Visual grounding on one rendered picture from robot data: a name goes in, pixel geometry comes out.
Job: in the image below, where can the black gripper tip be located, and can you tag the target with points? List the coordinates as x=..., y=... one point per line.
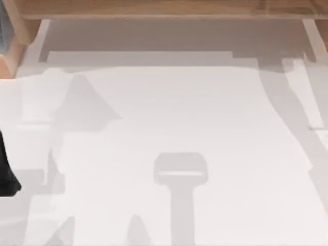
x=7, y=176

